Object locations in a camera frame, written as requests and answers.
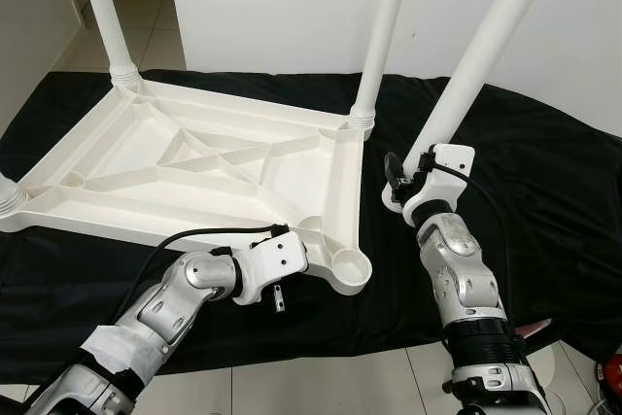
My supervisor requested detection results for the white plastic table top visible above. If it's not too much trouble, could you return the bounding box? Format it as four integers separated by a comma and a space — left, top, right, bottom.
0, 75, 375, 297

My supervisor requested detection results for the black table cloth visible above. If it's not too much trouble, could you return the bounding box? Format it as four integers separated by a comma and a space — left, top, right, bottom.
0, 70, 622, 382

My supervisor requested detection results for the pink seat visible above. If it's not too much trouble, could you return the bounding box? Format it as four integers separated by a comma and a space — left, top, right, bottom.
515, 318, 555, 338

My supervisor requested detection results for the white round floor base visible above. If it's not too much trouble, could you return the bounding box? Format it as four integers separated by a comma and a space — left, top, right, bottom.
525, 342, 557, 389

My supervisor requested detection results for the red round object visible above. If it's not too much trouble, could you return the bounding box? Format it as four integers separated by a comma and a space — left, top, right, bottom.
603, 355, 622, 389

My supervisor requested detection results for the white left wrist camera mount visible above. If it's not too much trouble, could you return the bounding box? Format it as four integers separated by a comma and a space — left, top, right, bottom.
231, 230, 310, 304

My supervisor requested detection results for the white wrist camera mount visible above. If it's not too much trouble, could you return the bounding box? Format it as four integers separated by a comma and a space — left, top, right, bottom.
401, 143, 477, 226
231, 230, 310, 304

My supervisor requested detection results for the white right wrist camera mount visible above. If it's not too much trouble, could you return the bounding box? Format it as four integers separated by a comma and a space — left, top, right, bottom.
401, 143, 477, 226

